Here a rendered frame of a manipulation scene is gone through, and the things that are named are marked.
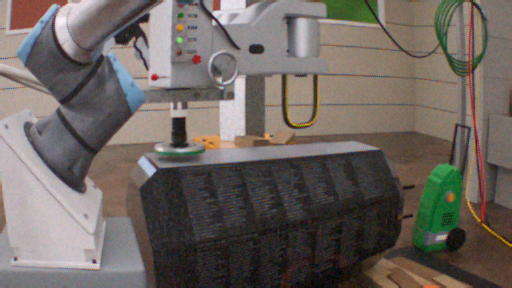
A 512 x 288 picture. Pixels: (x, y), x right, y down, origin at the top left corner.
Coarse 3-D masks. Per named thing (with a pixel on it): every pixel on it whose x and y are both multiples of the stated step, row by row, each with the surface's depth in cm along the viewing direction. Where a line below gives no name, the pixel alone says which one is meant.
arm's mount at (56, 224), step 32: (0, 128) 94; (0, 160) 95; (32, 160) 98; (32, 192) 98; (64, 192) 103; (96, 192) 127; (32, 224) 99; (64, 224) 100; (96, 224) 108; (32, 256) 100; (64, 256) 101; (96, 256) 105
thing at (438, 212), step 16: (464, 160) 331; (432, 176) 347; (448, 176) 332; (432, 192) 338; (448, 192) 329; (432, 208) 334; (448, 208) 333; (416, 224) 352; (432, 224) 332; (448, 224) 334; (416, 240) 348; (432, 240) 334; (448, 240) 333; (464, 240) 334
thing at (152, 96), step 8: (192, 88) 235; (200, 88) 237; (208, 88) 239; (216, 88) 242; (152, 96) 212; (160, 96) 214; (168, 96) 216; (176, 96) 218; (184, 96) 220; (192, 96) 223; (200, 96) 225; (208, 96) 227; (216, 96) 229; (232, 96) 230
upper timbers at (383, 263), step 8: (376, 264) 276; (384, 264) 274; (392, 264) 273; (408, 272) 259; (352, 280) 273; (360, 280) 265; (368, 280) 258; (376, 280) 253; (384, 280) 252; (424, 280) 246
